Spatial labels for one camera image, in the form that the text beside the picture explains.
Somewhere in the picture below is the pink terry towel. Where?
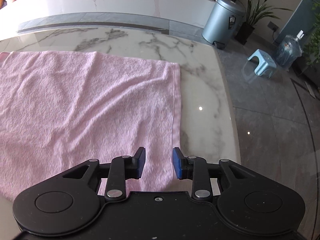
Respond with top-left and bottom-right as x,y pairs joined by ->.
1,51 -> 181,200

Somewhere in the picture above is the light blue plastic stool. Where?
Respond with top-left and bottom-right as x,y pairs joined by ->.
247,49 -> 277,79

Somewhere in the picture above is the clear water jug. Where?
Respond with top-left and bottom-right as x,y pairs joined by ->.
275,30 -> 304,70

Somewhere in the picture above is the green leafy plant right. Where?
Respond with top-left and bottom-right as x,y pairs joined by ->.
303,0 -> 319,67

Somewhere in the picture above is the silver pedal trash bin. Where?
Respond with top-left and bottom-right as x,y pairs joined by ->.
202,0 -> 245,49

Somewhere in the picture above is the potted long-leaf plant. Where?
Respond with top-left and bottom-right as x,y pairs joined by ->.
234,0 -> 292,45

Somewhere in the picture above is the white marble tv bench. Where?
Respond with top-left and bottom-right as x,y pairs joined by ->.
1,0 -> 215,40

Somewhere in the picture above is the wall power socket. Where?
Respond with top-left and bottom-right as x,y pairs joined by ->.
267,21 -> 279,32

